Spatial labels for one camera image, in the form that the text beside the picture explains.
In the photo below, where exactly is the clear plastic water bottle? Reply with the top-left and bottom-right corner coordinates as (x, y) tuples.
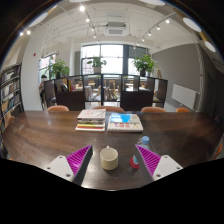
(132, 135), (152, 168)

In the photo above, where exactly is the beige ceramic mug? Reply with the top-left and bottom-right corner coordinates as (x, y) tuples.
(100, 146), (118, 170)

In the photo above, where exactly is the bookshelf with books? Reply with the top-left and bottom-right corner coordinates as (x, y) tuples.
(0, 64), (24, 158)

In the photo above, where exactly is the left potted plant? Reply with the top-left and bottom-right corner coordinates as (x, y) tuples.
(48, 59), (70, 79)

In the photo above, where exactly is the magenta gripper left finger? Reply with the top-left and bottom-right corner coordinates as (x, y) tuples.
(45, 144), (94, 187)

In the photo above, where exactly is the ceiling air conditioner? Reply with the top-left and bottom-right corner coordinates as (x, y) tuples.
(105, 22), (127, 36)

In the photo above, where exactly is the orange chair far right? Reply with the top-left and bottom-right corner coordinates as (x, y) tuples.
(176, 107), (190, 113)

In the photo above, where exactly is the black divider shelf unit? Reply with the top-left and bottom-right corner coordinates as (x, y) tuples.
(44, 74), (168, 111)

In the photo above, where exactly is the white wall radiator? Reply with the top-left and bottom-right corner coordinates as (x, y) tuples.
(172, 84), (197, 109)

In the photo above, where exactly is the potted plant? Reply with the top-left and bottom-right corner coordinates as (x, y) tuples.
(88, 57), (107, 74)
(48, 59), (70, 79)
(133, 54), (155, 77)

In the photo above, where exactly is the middle potted plant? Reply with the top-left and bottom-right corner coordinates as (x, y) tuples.
(88, 57), (107, 74)

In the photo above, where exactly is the orange chair left side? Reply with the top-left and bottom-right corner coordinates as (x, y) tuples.
(5, 116), (15, 128)

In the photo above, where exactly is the orange chair right side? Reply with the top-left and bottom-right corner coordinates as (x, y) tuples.
(213, 143), (223, 160)

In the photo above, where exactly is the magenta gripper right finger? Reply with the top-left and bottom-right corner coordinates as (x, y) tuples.
(134, 143), (184, 183)

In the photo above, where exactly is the orange chair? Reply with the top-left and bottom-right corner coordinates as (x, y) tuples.
(47, 105), (69, 112)
(176, 107), (190, 113)
(213, 143), (223, 160)
(5, 116), (15, 128)
(141, 107), (166, 113)
(91, 106), (124, 112)

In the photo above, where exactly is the left stack of books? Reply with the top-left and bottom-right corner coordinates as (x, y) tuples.
(76, 109), (106, 131)

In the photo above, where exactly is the orange chair far left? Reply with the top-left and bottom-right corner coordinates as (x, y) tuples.
(47, 105), (69, 112)

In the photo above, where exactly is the right potted plant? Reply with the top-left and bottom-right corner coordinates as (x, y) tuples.
(133, 54), (155, 77)

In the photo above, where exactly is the red round coaster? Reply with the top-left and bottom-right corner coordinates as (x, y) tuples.
(129, 156), (139, 169)

